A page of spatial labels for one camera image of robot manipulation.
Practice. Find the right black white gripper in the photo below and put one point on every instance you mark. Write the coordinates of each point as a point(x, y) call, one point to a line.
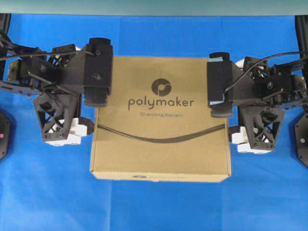
point(260, 93)

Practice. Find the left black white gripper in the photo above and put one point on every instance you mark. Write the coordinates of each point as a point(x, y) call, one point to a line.
point(58, 108)

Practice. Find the brown Polymaker cardboard box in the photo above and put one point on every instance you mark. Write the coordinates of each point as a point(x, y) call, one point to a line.
point(157, 125)

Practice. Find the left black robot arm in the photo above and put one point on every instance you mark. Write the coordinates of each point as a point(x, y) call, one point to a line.
point(62, 80)

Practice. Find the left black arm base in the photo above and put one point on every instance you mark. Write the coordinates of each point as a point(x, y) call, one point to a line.
point(5, 126)

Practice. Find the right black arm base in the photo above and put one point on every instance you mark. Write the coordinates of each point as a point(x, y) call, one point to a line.
point(301, 138)

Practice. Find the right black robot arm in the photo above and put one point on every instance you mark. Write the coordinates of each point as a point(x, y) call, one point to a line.
point(299, 83)

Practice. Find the right black table edge strip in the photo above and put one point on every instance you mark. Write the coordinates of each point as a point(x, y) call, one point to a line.
point(301, 27)

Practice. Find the blue table cloth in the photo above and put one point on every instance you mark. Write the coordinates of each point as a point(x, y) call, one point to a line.
point(47, 188)

